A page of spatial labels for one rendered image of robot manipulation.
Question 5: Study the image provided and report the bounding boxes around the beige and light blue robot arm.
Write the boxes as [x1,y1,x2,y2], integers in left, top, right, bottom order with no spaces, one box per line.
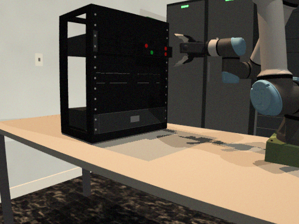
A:
[208,0,299,146]

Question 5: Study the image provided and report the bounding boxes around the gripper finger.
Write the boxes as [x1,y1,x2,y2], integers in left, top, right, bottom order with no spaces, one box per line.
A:
[174,56,194,67]
[174,34,194,42]

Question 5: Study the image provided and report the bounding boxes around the black server rack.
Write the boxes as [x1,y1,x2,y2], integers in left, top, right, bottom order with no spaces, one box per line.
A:
[59,4,172,145]

